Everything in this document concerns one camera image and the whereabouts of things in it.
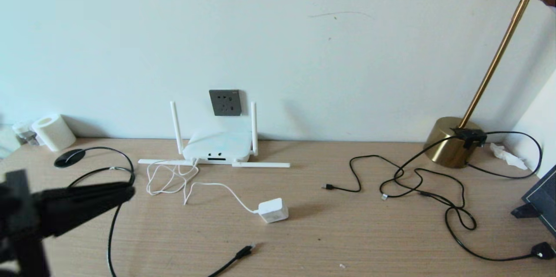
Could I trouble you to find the black cable with white connector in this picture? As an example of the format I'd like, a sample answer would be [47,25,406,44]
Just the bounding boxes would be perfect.
[380,168,467,208]

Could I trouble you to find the black clip stand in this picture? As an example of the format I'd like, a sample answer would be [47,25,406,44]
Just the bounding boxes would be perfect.
[510,202,543,219]

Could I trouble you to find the grey wall socket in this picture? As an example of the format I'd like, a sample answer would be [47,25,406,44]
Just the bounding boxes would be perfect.
[209,89,242,117]

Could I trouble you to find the black network cable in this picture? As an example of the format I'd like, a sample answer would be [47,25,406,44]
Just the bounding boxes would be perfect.
[65,147,257,277]

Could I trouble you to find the white router with antennas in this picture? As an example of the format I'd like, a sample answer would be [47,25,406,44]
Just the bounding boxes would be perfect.
[138,100,291,169]

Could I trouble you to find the crumpled white tissue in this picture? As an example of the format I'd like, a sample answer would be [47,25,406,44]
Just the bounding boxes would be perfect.
[490,142,528,170]

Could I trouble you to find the white power adapter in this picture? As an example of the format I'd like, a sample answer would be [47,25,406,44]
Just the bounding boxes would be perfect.
[258,198,289,224]

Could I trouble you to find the translucent white container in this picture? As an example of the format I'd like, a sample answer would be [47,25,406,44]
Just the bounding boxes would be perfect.
[0,124,20,158]

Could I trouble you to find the thin white adapter cable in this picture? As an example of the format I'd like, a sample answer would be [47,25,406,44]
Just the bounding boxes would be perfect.
[146,158,261,214]

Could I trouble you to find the white paper roll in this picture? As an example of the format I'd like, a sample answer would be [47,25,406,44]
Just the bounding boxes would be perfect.
[32,114,77,152]

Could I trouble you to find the brass desk lamp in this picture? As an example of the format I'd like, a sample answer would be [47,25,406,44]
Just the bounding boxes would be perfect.
[424,0,556,169]

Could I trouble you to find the black lamp power cord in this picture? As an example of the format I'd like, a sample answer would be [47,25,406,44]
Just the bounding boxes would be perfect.
[393,129,556,262]

